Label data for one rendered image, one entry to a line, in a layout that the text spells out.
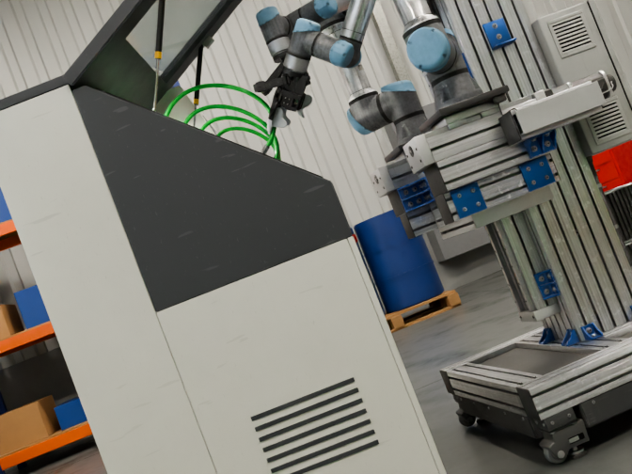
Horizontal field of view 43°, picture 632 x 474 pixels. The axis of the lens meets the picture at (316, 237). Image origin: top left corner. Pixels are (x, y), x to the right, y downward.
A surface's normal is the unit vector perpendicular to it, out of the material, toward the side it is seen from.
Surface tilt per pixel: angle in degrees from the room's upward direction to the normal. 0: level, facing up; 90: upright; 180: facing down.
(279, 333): 90
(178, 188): 90
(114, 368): 90
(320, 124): 90
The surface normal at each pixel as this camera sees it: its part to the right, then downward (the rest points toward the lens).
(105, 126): -0.02, -0.04
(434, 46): -0.30, 0.22
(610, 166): -0.78, 0.28
